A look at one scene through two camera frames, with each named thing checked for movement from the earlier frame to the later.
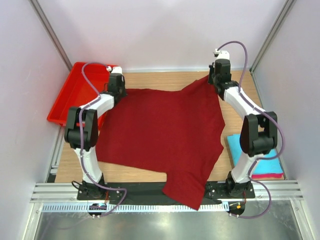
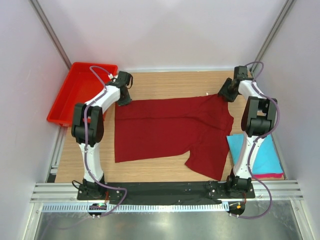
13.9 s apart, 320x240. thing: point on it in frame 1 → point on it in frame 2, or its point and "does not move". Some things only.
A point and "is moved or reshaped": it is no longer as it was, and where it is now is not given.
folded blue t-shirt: [267, 165] does not move
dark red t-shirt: [176, 134] is moved or reshaped
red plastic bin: [77, 91] does not move
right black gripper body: [212, 78] → [229, 93]
